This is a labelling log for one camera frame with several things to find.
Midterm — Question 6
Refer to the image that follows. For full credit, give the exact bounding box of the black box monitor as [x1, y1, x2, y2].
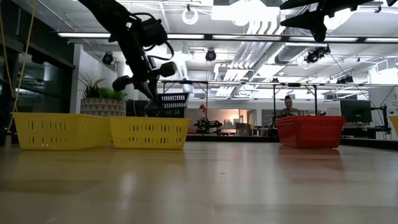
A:
[126, 100, 149, 118]

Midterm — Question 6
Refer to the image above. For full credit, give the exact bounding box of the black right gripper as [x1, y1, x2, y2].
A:
[279, 0, 374, 43]

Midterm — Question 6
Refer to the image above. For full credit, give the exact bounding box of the white coiled ceiling cable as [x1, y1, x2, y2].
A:
[181, 4, 200, 26]

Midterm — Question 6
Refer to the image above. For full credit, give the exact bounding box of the long ceiling light bar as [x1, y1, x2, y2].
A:
[57, 32, 398, 44]

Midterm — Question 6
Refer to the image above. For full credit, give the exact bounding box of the black slotted plastic basket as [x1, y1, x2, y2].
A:
[144, 92, 190, 119]

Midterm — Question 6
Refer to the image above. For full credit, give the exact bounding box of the black desk monitor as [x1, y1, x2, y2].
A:
[339, 99, 373, 124]

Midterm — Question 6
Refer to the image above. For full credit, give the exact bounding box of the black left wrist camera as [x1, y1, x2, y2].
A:
[137, 17, 169, 48]

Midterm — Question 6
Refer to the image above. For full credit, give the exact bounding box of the grey triangle-patterned planter pot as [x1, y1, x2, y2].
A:
[80, 98, 127, 118]

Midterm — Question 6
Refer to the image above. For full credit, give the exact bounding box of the yellow hanging cord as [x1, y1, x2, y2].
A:
[0, 0, 35, 132]

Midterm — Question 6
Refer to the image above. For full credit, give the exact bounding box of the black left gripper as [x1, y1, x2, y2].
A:
[112, 29, 177, 108]

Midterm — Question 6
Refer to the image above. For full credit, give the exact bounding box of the person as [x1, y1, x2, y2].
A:
[279, 95, 302, 119]

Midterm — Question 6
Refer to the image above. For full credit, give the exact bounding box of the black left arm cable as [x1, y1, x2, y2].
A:
[129, 12, 175, 62]

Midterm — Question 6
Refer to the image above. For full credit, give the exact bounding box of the dark spiky plant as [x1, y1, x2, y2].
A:
[79, 73, 106, 100]

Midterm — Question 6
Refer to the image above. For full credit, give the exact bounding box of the yellow slotted plastic basket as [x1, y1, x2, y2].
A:
[109, 116, 192, 151]
[388, 114, 398, 135]
[11, 112, 113, 151]

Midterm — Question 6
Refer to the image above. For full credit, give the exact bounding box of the black metal rig frame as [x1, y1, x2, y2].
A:
[272, 82, 318, 126]
[161, 79, 210, 119]

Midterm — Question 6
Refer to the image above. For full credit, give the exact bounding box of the bright green bushy plant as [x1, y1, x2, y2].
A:
[99, 86, 129, 101]

